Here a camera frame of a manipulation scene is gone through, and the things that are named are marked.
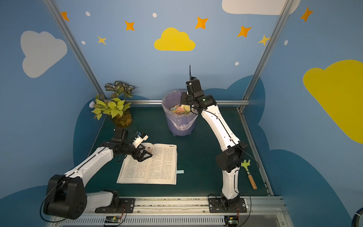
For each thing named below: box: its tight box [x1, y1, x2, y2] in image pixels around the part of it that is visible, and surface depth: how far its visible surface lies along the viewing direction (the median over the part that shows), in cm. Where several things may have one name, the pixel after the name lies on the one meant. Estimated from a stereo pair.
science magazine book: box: [116, 142, 178, 185], surface depth 87 cm
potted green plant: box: [91, 80, 136, 129], surface depth 92 cm
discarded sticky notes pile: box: [170, 104, 191, 115], surface depth 103 cm
